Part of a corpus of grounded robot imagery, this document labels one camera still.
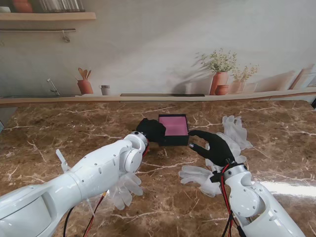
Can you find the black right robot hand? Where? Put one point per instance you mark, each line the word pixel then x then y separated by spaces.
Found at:
pixel 218 150

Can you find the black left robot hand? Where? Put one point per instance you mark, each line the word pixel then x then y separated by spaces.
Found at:
pixel 153 130

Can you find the black box pink inside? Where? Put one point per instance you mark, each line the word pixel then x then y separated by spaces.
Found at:
pixel 172 128

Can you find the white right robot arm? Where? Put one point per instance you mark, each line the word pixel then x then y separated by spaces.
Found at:
pixel 249 200

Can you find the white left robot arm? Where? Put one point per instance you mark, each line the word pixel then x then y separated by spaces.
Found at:
pixel 86 172

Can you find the printed kitchen scene backdrop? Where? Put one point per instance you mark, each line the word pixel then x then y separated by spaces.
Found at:
pixel 153 49

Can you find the dark object at table edge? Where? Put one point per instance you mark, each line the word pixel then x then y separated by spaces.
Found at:
pixel 314 102

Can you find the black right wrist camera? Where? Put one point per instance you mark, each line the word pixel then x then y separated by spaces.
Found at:
pixel 217 177

